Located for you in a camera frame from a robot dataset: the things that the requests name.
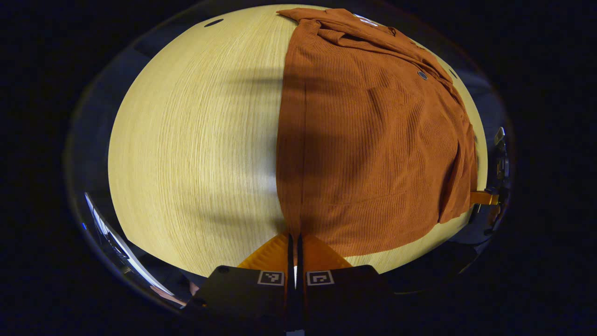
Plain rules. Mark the orange knitted garment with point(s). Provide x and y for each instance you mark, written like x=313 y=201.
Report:
x=373 y=154

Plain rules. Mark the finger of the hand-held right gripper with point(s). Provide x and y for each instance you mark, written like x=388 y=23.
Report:
x=485 y=198

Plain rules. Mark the white printed board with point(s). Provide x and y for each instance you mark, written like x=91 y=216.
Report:
x=100 y=224

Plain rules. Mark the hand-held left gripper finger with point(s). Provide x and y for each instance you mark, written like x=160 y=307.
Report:
x=290 y=256
x=300 y=256

